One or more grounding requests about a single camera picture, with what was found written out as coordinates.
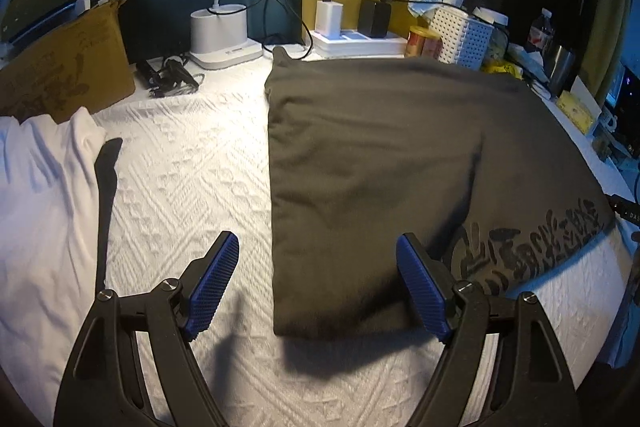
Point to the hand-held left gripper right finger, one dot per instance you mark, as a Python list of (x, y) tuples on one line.
[(422, 292)]

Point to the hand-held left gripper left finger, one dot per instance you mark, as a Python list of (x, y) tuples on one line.
[(215, 287)]

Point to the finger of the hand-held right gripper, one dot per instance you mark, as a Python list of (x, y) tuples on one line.
[(627, 207)]

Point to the dark printed t-shirt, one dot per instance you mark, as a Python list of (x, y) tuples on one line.
[(375, 157)]

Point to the white printed mug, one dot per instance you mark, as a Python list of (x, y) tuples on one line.
[(609, 123)]

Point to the yellow tissue box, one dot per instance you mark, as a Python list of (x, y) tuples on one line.
[(577, 109)]

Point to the computer monitor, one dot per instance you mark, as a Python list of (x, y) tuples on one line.
[(625, 87)]

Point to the white textured table cover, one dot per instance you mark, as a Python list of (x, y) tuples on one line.
[(200, 157)]

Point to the steel tumbler with black lid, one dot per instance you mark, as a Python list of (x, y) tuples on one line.
[(559, 69)]

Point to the white garment with black trim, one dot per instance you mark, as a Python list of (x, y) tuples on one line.
[(40, 232)]

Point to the yellow snack packet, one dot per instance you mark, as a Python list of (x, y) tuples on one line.
[(502, 69)]

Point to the clear plastic water bottle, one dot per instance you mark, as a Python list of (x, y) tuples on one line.
[(541, 29)]

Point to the narrow yellow curtain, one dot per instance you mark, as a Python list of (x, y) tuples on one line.
[(602, 7)]

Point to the clear jar with white lid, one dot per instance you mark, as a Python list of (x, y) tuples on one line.
[(497, 42)]

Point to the white perforated plastic basket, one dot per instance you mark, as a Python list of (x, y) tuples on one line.
[(460, 38)]

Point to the red jar with gold lid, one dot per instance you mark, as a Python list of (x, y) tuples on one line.
[(422, 43)]

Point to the white power strip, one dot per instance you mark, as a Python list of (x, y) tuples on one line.
[(355, 46)]

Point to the brown cardboard box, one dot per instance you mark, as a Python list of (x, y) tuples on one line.
[(65, 67)]

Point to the black charger plug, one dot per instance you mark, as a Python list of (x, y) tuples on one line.
[(375, 18)]

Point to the white charger plug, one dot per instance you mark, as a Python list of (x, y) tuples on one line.
[(329, 19)]

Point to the crumpled white tissue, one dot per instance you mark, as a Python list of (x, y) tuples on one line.
[(425, 2)]

